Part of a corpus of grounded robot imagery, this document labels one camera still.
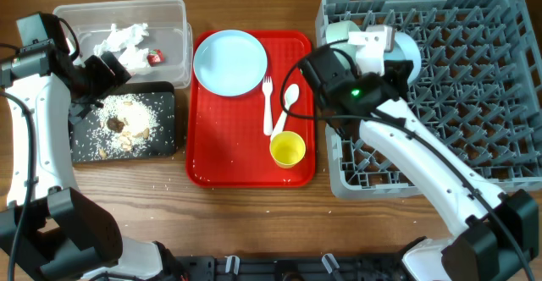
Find light blue bowl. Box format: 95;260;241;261
394;32;422;85

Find white napkin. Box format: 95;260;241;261
93;23;151;71

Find rice and food scraps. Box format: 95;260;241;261
86;93;175;160

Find red snack wrapper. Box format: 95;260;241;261
147;49;165;67

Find white plastic spoon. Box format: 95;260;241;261
270;84;300;140

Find white plastic fork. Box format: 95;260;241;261
262;76;274;136

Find yellow plastic cup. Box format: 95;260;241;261
269;131;307;168

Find light blue plate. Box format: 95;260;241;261
193;30;268;96

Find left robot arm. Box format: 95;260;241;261
1;12;185;280

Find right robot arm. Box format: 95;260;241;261
295;45;539;280

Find black waste tray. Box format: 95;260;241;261
67;81;178;164

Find clear plastic waste bin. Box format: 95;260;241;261
53;0;193;89

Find grey dishwasher rack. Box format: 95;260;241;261
315;0;541;191

